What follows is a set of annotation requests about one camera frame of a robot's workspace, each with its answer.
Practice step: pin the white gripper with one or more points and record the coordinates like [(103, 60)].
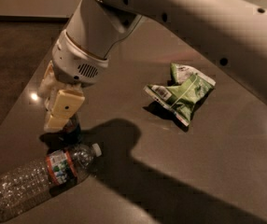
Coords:
[(75, 62)]

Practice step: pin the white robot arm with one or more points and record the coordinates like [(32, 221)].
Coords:
[(232, 34)]

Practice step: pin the clear plastic water bottle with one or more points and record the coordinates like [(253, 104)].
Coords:
[(35, 182)]

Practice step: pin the redbull can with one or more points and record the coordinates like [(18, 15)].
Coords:
[(71, 131)]

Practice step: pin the green chip bag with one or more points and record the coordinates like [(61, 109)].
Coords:
[(190, 87)]

